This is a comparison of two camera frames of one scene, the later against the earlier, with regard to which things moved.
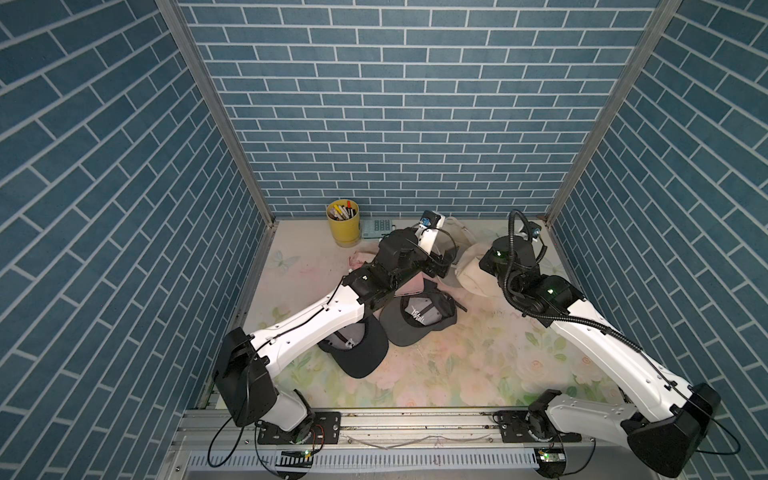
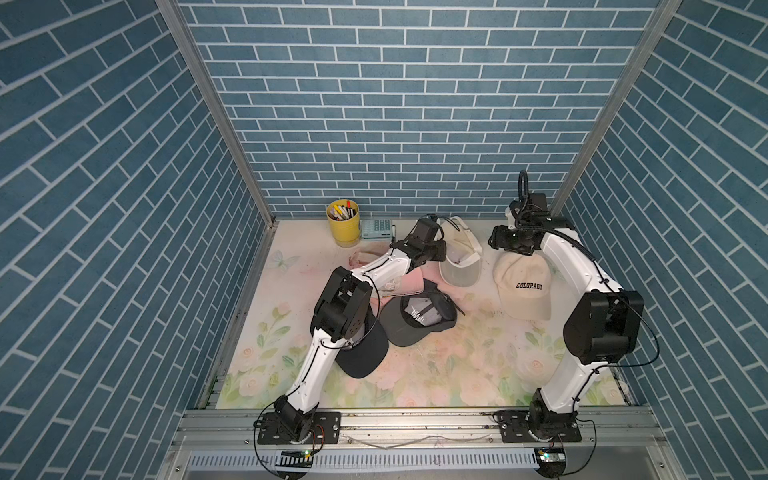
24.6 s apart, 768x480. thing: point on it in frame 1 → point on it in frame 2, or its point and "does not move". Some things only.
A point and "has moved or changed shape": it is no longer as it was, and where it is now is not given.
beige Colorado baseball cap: (470, 274) has moved or changed shape
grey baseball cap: (409, 318) does not move
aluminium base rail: (405, 445) does not move
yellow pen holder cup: (344, 217) does not move
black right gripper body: (488, 263) → (508, 240)
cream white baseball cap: (452, 236) does not move
